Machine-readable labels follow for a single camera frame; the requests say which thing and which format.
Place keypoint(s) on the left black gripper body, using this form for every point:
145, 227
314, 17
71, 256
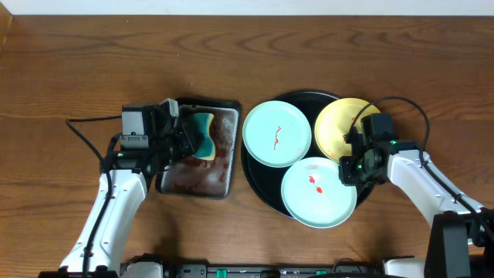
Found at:
170, 150

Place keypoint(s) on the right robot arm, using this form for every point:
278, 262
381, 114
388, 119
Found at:
461, 238

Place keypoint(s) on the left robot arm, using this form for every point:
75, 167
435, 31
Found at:
124, 181

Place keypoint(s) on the yellow plate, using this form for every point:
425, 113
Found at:
332, 123

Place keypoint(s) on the round black tray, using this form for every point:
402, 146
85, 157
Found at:
266, 181

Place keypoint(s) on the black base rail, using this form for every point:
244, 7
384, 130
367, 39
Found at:
149, 265

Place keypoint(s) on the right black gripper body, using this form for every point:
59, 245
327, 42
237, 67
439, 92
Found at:
356, 172

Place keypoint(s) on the rectangular metal baking tray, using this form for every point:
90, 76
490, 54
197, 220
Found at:
205, 178

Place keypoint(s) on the light blue plate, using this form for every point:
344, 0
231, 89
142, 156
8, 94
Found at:
314, 195
276, 133

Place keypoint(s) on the green yellow sponge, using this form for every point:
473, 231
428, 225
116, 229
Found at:
201, 122

